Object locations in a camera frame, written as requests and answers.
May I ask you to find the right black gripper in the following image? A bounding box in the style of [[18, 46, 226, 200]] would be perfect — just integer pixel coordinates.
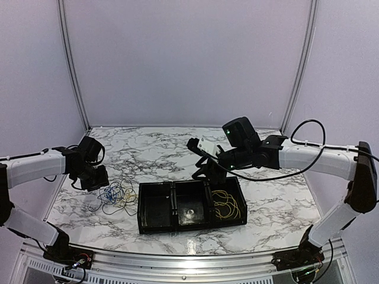
[[192, 144, 252, 185]]

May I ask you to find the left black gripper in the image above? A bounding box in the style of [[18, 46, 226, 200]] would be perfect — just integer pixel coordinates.
[[72, 163, 109, 192]]

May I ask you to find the black thin cable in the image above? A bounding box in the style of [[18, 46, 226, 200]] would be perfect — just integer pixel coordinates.
[[88, 177, 139, 217]]

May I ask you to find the yellow cable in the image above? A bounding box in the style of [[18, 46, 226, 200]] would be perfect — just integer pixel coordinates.
[[211, 189, 241, 221]]

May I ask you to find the cream white cable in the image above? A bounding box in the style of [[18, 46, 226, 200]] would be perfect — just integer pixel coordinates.
[[118, 189, 139, 208]]

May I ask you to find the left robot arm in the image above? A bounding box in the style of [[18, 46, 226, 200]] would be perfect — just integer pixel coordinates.
[[1, 136, 110, 263]]

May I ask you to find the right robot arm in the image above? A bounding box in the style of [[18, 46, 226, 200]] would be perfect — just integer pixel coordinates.
[[187, 117, 378, 265]]

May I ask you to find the black three-compartment tray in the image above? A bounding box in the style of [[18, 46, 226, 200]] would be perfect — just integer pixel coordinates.
[[137, 177, 248, 234]]

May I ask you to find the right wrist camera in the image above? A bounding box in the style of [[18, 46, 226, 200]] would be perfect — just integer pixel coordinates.
[[187, 138, 223, 157]]

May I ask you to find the left arm black hose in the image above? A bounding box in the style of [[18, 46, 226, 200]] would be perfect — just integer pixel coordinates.
[[44, 143, 106, 190]]

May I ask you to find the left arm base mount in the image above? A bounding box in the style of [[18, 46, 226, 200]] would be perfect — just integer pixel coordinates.
[[43, 246, 94, 270]]

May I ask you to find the aluminium front rail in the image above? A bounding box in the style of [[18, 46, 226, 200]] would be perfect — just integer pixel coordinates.
[[10, 239, 356, 283]]

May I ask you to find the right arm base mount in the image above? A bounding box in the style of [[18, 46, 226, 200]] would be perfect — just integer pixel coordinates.
[[271, 248, 325, 271]]

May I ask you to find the left aluminium corner post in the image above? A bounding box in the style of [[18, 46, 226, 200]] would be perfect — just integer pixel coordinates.
[[56, 0, 91, 132]]

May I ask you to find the aluminium corner post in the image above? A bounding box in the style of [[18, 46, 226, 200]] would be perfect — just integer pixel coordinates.
[[56, 0, 91, 132], [280, 0, 319, 133]]

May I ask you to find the right aluminium corner post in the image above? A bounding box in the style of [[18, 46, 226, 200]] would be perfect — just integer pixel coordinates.
[[280, 0, 319, 133]]

